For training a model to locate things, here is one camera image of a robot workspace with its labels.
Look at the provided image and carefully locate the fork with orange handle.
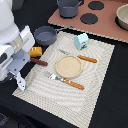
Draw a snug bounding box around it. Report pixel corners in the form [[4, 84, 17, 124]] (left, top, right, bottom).
[[43, 71, 84, 90]]

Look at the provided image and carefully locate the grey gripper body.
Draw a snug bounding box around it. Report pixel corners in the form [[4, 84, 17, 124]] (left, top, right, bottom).
[[7, 49, 30, 75]]

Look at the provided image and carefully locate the grey frying pan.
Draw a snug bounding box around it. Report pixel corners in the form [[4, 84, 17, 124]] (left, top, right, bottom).
[[34, 26, 61, 46]]

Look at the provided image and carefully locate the round wooden plate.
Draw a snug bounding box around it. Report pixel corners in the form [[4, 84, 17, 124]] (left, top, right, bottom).
[[55, 55, 83, 79]]

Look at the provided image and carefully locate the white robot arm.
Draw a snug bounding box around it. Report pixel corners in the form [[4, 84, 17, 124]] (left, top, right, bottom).
[[0, 0, 35, 81]]

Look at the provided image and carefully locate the small white bottle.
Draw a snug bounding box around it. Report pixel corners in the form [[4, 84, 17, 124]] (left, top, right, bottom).
[[16, 73, 27, 91]]

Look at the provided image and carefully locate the red-brown sausage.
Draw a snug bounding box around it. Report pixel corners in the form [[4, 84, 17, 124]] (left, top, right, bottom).
[[30, 58, 48, 66]]

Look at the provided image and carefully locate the black burner disc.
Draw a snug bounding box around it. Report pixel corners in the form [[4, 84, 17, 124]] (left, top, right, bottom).
[[80, 13, 98, 25], [88, 1, 104, 10]]

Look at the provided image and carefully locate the beige woven placemat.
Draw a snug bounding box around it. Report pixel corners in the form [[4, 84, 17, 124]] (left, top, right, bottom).
[[11, 31, 116, 128]]

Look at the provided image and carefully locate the beige bowl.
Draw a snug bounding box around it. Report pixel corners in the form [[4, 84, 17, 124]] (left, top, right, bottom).
[[116, 4, 128, 30]]

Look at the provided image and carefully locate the light blue milk carton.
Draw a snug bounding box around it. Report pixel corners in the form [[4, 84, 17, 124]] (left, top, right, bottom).
[[74, 33, 89, 50]]

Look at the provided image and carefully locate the pink stove board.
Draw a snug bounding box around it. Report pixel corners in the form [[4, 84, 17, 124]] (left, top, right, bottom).
[[47, 0, 128, 43]]

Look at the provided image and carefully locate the yellow toy bread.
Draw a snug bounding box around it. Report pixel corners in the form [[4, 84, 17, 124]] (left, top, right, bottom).
[[30, 47, 42, 57]]

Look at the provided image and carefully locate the knife with orange handle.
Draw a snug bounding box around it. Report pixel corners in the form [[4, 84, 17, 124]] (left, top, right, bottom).
[[59, 49, 97, 63]]

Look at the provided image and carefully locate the dark grey cooking pot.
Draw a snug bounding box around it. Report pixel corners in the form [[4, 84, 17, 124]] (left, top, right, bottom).
[[57, 0, 83, 18]]

